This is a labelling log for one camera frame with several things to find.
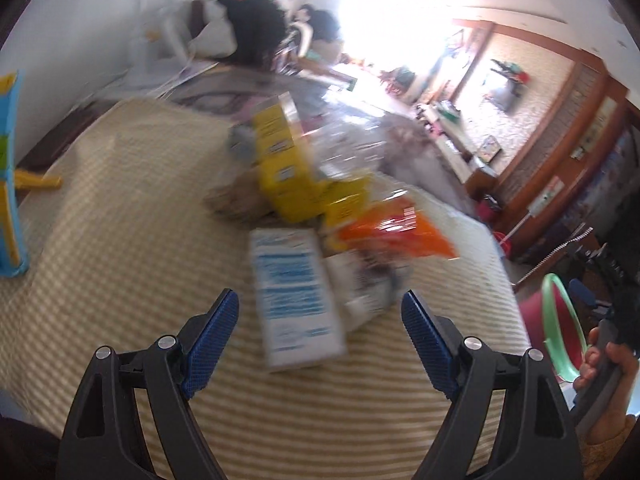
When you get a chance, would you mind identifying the dark wooden chair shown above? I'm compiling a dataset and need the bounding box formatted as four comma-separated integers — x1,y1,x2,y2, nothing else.
511,224,600,292

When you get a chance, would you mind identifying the small red trash can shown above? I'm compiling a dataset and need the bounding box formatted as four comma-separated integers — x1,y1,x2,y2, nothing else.
476,194,502,224

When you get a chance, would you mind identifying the wall mounted television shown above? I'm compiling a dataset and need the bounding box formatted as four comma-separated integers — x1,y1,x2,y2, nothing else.
486,79,525,113

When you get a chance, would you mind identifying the low TV cabinet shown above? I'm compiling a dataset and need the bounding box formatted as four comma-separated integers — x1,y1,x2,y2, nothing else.
416,103,498,202

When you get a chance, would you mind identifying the small grey blue carton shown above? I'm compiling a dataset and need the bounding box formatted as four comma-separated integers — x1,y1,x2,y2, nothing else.
227,124,257,165

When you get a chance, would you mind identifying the white plastic bag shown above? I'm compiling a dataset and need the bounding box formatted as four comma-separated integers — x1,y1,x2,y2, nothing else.
190,1,238,60

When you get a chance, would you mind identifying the paper coffee cup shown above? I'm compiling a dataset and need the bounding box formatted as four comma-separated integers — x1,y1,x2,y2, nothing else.
326,250,412,333

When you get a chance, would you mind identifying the person's right hand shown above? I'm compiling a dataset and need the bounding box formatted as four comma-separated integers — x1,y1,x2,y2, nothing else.
573,327,639,445

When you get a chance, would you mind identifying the black clothes pile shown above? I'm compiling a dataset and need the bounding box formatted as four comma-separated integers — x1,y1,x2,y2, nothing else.
217,0,286,70

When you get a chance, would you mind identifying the yellow snack box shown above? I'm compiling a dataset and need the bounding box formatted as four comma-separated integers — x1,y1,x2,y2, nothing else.
250,92,369,226

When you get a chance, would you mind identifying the white blue printed carton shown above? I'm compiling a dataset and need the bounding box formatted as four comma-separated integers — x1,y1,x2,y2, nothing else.
250,229,347,370

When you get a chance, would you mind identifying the colourful toy rack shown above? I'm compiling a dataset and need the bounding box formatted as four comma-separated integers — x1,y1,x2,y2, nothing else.
0,72,63,278

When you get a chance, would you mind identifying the clear plastic bottle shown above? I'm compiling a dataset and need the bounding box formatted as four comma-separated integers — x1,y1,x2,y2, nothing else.
304,113,390,180

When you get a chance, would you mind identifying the orange snack bag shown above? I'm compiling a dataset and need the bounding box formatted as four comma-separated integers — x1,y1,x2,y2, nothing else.
333,196,458,259

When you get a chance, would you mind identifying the patterned glass table cover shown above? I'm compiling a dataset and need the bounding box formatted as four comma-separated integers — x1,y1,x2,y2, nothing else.
168,67,476,218

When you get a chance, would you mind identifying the yellow striped table cloth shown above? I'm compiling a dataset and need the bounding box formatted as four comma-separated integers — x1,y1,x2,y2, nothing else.
0,96,532,480

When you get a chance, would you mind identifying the brown paper wrapper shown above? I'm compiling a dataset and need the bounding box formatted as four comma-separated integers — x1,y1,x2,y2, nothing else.
204,168,272,222

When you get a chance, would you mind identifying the red bin green rim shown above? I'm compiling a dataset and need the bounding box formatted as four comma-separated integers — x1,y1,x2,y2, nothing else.
518,273,588,382

